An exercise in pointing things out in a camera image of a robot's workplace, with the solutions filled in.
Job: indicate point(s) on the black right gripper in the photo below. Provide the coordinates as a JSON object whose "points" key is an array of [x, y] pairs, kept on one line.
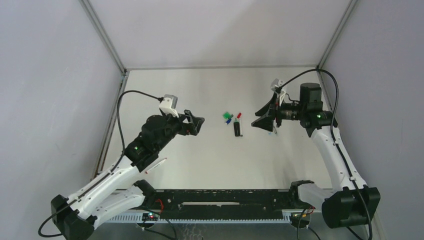
{"points": [[274, 112]]}

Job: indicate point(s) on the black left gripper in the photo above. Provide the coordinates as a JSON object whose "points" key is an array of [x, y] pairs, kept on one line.
{"points": [[187, 122]]}

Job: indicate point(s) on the white marker green end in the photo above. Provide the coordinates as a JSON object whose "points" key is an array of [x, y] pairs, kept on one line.
{"points": [[240, 127]]}

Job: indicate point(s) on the black green highlighter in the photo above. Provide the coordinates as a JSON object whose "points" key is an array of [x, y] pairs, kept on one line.
{"points": [[237, 128]]}

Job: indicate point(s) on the green highlighter cap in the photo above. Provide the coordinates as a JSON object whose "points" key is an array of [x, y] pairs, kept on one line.
{"points": [[226, 115]]}

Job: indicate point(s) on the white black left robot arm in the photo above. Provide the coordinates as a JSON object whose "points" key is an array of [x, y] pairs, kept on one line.
{"points": [[123, 185]]}

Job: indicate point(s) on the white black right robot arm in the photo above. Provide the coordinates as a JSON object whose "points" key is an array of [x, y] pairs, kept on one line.
{"points": [[351, 202]]}

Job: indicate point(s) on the white marker red tip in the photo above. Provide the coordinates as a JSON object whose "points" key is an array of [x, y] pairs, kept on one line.
{"points": [[154, 165]]}

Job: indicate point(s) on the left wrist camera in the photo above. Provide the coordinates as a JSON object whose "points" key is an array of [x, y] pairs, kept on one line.
{"points": [[168, 105]]}

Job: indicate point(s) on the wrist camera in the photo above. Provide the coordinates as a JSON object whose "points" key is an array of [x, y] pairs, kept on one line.
{"points": [[277, 87], [168, 105]]}

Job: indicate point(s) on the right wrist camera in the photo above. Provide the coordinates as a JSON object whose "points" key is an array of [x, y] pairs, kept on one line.
{"points": [[277, 87]]}

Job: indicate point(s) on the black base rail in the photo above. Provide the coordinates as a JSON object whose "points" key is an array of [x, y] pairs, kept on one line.
{"points": [[229, 205]]}

